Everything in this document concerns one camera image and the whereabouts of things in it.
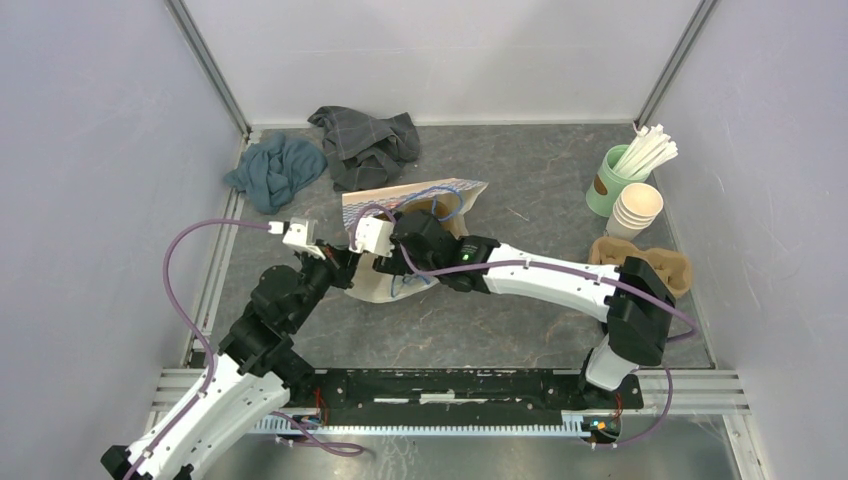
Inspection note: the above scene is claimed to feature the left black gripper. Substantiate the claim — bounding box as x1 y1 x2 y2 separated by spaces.
286 238 363 331

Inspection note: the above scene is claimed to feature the printed paper takeout bag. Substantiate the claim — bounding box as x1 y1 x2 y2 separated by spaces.
341 178 488 304

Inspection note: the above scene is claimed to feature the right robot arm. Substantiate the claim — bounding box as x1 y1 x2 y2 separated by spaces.
352 211 675 408

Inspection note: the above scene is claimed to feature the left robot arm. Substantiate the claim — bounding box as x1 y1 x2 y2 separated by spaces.
101 244 360 479

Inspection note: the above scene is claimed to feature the dark grey cloth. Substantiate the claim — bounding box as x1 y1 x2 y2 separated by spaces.
308 106 422 192

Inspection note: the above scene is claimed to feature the teal crumpled cloth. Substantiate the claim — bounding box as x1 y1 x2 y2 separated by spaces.
223 132 328 215

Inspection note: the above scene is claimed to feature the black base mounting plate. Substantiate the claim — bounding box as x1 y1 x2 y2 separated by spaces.
285 368 644 427

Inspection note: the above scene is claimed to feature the green straw holder cup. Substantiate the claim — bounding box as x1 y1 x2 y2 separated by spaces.
585 145 645 218

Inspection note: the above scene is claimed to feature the stack of paper cups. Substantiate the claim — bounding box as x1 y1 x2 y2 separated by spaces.
605 183 664 241

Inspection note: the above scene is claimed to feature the white wrapped straws bundle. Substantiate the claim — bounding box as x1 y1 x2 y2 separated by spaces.
613 124 679 179

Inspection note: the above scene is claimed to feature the brown cardboard cup carrier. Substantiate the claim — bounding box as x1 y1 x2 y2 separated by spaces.
588 236 694 299

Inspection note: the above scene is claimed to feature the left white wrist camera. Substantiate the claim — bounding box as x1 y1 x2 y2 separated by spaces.
268 218 326 260

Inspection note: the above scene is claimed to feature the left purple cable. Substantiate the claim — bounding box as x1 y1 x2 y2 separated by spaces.
121 219 273 480

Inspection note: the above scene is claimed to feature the purple cable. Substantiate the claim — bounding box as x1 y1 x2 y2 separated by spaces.
121 219 273 480
347 203 701 446

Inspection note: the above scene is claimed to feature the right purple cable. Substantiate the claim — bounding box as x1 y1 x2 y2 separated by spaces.
347 203 701 446

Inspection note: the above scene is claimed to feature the aluminium cable rail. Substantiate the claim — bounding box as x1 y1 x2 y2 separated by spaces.
173 411 624 439

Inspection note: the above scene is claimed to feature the left corner metal post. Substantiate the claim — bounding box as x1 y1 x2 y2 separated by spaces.
164 0 252 139

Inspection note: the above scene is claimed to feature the corner metal post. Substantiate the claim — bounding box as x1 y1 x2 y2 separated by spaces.
164 0 252 139
632 0 720 129

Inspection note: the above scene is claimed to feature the right corner metal post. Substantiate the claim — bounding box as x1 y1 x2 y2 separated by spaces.
632 0 720 129

